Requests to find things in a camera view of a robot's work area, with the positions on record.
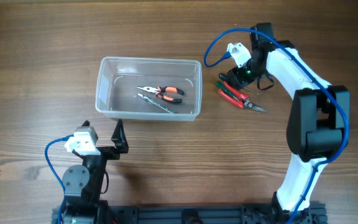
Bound green handled screwdriver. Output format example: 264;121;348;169
216;82;247;101

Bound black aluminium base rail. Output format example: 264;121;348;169
52;202;327;224

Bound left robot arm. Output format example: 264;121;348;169
45;119;129;224

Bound clear plastic container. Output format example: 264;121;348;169
95;57;202;121

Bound black red handled screwdriver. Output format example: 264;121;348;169
219;73;259;95

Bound orange black needle-nose pliers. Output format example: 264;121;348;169
135;85;185;105

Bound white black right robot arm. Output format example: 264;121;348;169
223;22;349;215

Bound red handled snips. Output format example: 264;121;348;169
216;82;266;112

